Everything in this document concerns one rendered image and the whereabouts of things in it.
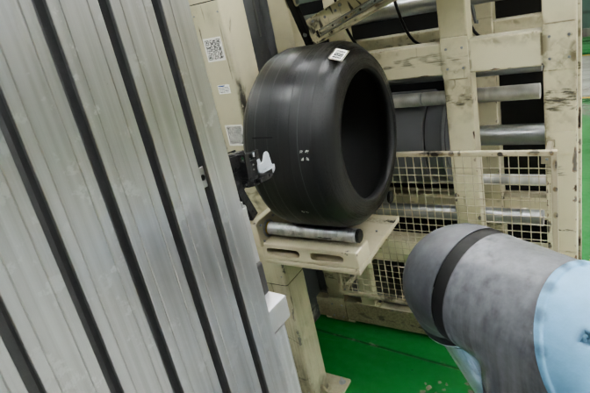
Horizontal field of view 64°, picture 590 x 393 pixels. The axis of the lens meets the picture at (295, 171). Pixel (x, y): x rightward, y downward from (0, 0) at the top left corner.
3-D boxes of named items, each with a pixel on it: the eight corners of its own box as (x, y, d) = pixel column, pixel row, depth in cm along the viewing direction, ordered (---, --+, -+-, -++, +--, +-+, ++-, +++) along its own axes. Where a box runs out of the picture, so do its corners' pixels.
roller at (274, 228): (272, 227, 166) (266, 237, 163) (268, 218, 164) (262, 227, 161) (364, 236, 147) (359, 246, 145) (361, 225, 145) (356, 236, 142)
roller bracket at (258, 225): (255, 247, 162) (248, 222, 159) (310, 198, 193) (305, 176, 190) (262, 248, 160) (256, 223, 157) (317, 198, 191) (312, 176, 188)
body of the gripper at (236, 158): (260, 148, 112) (228, 161, 102) (266, 183, 114) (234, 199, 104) (235, 149, 116) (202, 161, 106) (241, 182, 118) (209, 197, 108)
